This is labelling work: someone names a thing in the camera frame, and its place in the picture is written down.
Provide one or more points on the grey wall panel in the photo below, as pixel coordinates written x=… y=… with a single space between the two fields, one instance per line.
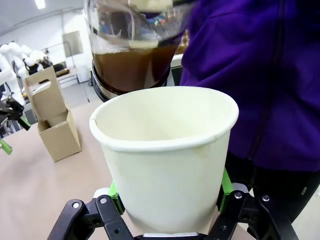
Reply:
x=73 y=43

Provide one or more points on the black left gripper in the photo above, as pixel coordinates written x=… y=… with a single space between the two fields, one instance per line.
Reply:
x=11 y=108

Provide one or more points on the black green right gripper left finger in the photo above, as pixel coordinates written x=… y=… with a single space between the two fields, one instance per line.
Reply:
x=105 y=217

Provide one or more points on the brown cardboard cup carrier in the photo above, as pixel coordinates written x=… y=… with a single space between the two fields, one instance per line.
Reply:
x=58 y=135

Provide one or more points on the glass coffee carafe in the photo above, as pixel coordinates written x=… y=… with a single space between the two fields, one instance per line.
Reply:
x=132 y=65

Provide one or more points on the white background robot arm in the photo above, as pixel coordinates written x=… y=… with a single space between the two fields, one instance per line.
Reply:
x=37 y=58
x=8 y=65

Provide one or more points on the white background table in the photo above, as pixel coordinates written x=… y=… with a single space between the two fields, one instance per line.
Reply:
x=72 y=73

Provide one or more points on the white paper cup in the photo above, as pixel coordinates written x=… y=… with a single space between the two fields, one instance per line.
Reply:
x=165 y=155

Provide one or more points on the person in purple jacket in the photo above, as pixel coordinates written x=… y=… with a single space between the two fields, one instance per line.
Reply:
x=255 y=82

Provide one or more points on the ceiling light strip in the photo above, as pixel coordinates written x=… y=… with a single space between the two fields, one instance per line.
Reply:
x=40 y=3

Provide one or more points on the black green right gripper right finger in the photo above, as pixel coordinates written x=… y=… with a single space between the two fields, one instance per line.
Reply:
x=246 y=212

